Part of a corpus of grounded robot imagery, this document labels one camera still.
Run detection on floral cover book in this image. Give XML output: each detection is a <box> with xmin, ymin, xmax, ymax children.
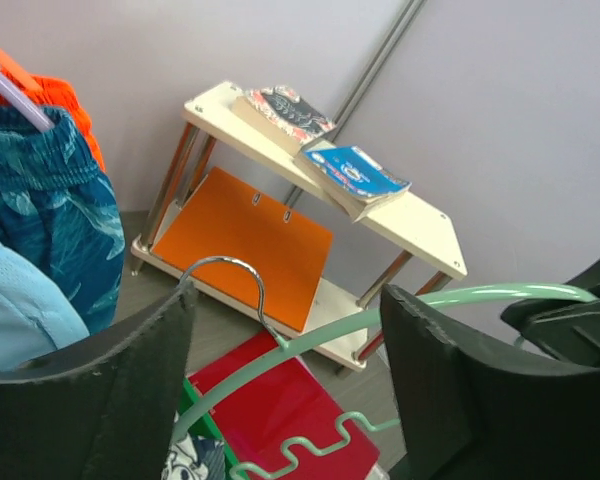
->
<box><xmin>231</xmin><ymin>85</ymin><xmax>336</xmax><ymax>156</ymax></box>

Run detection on dark teal patterned shorts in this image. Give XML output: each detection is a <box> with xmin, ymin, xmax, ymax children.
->
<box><xmin>0</xmin><ymin>106</ymin><xmax>126</xmax><ymax>333</ymax></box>

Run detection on orange teal cartoon shorts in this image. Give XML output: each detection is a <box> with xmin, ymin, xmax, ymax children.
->
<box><xmin>161</xmin><ymin>435</ymin><xmax>225</xmax><ymax>480</ymax></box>

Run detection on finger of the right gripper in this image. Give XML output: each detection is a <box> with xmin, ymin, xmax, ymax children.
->
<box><xmin>500</xmin><ymin>259</ymin><xmax>600</xmax><ymax>367</ymax></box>

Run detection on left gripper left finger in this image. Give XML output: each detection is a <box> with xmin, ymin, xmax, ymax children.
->
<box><xmin>0</xmin><ymin>283</ymin><xmax>197</xmax><ymax>479</ymax></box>

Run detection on blue cover book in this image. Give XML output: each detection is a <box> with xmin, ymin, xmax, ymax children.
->
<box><xmin>294</xmin><ymin>146</ymin><xmax>411</xmax><ymax>222</ymax></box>

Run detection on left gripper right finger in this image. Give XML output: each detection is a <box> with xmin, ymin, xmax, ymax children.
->
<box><xmin>380</xmin><ymin>286</ymin><xmax>600</xmax><ymax>479</ymax></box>

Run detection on mint green hanger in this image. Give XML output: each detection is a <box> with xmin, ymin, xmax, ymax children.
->
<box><xmin>170</xmin><ymin>256</ymin><xmax>598</xmax><ymax>479</ymax></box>

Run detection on orange folder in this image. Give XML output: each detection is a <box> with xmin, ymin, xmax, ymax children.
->
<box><xmin>153</xmin><ymin>167</ymin><xmax>333</xmax><ymax>332</ymax></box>

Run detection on light blue shorts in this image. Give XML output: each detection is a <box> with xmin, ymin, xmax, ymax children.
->
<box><xmin>0</xmin><ymin>242</ymin><xmax>89</xmax><ymax>371</ymax></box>

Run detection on lilac hanger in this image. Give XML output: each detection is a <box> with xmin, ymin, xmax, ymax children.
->
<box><xmin>0</xmin><ymin>72</ymin><xmax>54</xmax><ymax>132</ymax></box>

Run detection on white two-tier side table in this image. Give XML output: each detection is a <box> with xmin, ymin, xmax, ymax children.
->
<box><xmin>129</xmin><ymin>80</ymin><xmax>469</xmax><ymax>379</ymax></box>

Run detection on red folder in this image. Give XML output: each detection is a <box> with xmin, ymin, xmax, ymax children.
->
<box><xmin>209</xmin><ymin>358</ymin><xmax>379</xmax><ymax>480</ymax></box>

